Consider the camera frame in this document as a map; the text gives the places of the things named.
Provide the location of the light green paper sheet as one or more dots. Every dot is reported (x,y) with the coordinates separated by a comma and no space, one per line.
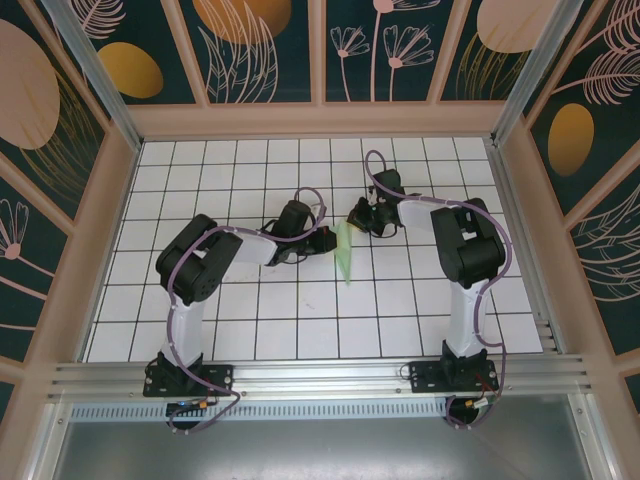
(346,260)

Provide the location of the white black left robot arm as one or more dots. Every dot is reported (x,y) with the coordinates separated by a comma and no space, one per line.
(187,330)

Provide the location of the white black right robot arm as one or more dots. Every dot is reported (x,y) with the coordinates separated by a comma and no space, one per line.
(465,320)

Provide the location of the grey metal shelf plate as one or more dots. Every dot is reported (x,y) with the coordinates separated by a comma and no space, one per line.
(325,450)

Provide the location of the dark wall panel pink flowers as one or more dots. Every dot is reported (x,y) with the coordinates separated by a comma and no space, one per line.
(360,75)

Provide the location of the aluminium side rail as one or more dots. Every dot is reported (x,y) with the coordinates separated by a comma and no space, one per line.
(520,240)

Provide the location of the long aluminium mounting rail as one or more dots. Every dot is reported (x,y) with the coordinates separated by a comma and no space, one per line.
(325,375)

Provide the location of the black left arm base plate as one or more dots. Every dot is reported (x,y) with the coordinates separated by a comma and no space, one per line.
(220,380)

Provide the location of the aluminium corner post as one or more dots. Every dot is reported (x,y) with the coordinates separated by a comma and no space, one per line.
(530,70)
(100,85)

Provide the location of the dark wall panel orange oval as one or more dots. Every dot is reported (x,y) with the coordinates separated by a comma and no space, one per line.
(570,140)
(130,70)

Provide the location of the dark wall panel pink circle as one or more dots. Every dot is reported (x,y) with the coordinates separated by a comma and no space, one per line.
(30,100)
(500,25)

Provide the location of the dark wall panel orange circle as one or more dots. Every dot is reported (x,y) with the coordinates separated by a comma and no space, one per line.
(240,30)

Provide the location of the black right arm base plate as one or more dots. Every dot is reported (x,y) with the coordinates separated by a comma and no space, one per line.
(425,377)

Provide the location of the dark wall panel pink feather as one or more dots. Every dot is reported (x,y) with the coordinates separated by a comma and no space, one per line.
(610,260)

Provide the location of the dark wall panel single flower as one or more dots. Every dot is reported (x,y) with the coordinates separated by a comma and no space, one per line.
(25,280)

